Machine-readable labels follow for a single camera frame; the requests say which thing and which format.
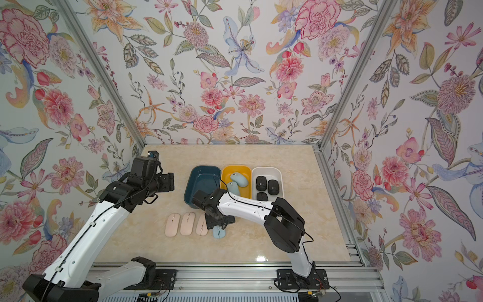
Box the yellow storage box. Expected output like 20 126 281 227
220 165 252 198

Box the pink mouse far left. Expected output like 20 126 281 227
165 213 181 238

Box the pink mouse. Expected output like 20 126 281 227
165 213 181 238
196 214 208 236
180 212 196 236

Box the dark teal storage box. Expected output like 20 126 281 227
184 166 221 209

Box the pink mouse middle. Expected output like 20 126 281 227
180 212 196 236

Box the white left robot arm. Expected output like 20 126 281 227
23 173 174 301

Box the white storage box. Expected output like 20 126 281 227
252 167 284 201

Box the left aluminium corner post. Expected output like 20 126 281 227
53 0 146 150

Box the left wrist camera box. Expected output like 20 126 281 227
130 150 160 177

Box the light blue mouse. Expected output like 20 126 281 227
230 172 249 187
213 226 226 239
226 181 240 196

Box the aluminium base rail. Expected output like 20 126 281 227
157 261 390 301

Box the pink mouse right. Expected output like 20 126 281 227
196 214 208 236

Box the black mouse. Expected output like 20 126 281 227
255 176 267 191
267 179 280 196
256 192 269 201

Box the aluminium corner post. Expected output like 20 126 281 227
318 0 397 151
53 0 146 150

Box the right aluminium corner post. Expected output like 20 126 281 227
318 0 397 151

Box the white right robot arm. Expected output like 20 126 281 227
192 189 330 293

